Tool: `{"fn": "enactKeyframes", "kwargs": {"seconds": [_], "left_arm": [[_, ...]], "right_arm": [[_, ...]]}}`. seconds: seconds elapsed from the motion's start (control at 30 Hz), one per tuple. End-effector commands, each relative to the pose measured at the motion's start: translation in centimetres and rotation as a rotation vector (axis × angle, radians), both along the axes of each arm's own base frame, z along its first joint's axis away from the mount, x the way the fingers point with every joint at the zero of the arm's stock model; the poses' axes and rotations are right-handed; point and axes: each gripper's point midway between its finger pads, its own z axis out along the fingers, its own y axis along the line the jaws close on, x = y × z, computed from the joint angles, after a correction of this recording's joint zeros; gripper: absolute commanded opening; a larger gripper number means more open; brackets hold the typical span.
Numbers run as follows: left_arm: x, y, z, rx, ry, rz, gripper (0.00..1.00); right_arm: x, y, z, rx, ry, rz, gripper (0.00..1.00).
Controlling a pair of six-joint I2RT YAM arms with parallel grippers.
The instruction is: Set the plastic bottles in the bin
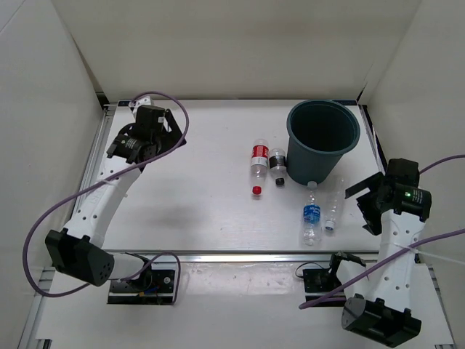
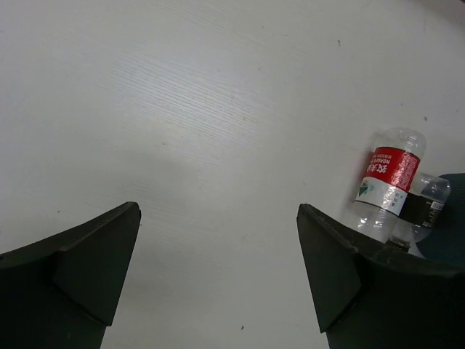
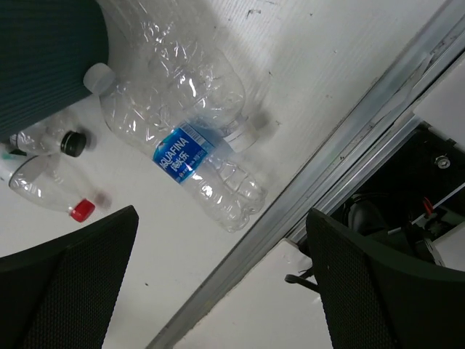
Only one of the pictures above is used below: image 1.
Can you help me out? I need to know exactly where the clear unlabeled plastic bottle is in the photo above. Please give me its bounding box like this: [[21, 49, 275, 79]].
[[323, 177, 344, 233]]

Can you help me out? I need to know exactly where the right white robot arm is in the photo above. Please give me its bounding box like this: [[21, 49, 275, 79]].
[[326, 159, 432, 348]]

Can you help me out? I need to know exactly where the blue label Aquafina bottle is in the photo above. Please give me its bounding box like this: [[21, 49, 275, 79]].
[[302, 181, 322, 246]]

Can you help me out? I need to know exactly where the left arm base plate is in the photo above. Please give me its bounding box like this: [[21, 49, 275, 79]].
[[107, 252, 181, 306]]

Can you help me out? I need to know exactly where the dark teal plastic bin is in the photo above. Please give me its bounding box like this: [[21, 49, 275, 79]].
[[286, 100, 360, 185]]

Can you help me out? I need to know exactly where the aluminium front rail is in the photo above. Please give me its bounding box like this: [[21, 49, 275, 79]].
[[108, 250, 379, 264]]

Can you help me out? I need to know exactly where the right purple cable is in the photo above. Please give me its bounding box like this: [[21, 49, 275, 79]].
[[299, 154, 465, 310]]

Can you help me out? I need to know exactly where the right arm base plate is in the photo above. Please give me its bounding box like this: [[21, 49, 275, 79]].
[[296, 255, 366, 307]]

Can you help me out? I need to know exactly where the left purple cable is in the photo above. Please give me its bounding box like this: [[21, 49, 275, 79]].
[[23, 91, 190, 306]]

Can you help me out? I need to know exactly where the black label plastic bottle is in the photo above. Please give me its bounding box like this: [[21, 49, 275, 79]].
[[269, 148, 287, 188]]

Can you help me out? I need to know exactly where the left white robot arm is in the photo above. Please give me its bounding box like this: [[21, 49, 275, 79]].
[[45, 105, 185, 291]]

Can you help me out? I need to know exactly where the red label plastic bottle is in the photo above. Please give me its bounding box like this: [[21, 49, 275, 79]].
[[250, 139, 269, 197]]

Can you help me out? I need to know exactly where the purple cable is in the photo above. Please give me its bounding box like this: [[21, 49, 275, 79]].
[[23, 91, 190, 306], [299, 154, 465, 310]]

